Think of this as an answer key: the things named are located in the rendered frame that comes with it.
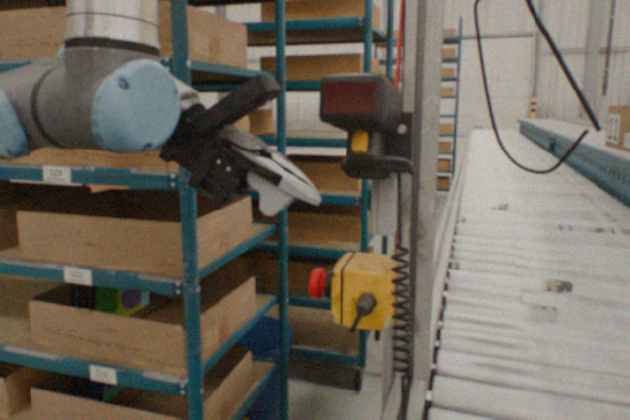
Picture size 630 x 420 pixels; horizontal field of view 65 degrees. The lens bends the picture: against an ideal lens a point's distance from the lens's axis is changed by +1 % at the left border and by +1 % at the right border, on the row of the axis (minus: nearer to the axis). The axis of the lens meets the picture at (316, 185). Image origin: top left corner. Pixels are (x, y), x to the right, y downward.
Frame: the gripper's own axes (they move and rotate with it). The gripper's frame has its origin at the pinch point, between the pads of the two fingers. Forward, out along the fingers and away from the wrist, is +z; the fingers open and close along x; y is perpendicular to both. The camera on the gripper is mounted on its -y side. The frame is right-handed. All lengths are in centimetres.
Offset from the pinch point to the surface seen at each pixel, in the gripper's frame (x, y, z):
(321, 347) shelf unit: -112, 86, 13
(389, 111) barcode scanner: 10.8, -14.0, 4.2
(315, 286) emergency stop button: 2.5, 9.1, 6.6
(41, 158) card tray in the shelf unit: -22, 33, -55
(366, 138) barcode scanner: 8.6, -10.5, 3.4
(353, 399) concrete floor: -105, 91, 33
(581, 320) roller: -21.6, 0.5, 40.8
